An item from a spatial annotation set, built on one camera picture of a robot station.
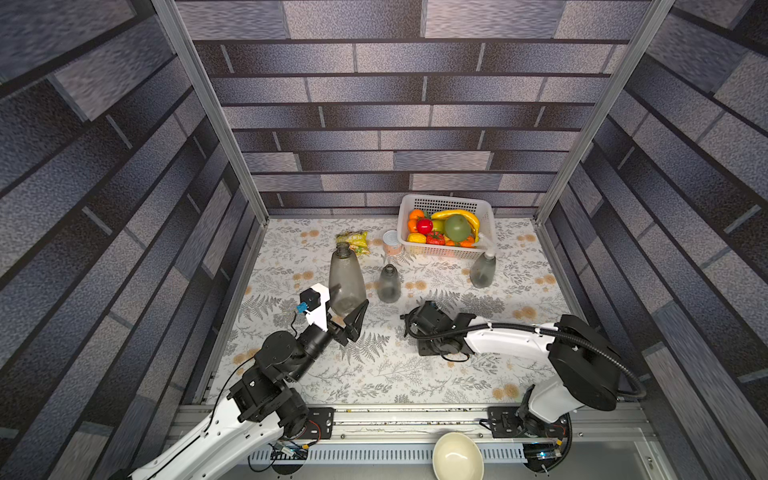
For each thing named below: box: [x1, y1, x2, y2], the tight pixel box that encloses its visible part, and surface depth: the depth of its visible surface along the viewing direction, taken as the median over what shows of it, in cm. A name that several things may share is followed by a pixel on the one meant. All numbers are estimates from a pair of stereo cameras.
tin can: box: [382, 229, 403, 257], surface depth 109 cm
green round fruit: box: [444, 214, 471, 243], surface depth 104 cm
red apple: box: [417, 218, 433, 235], surface depth 109 cm
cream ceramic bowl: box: [433, 432, 484, 480], surface depth 68 cm
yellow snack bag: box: [335, 231, 371, 256], surface depth 112 cm
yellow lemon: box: [407, 232, 427, 244], surface depth 108 cm
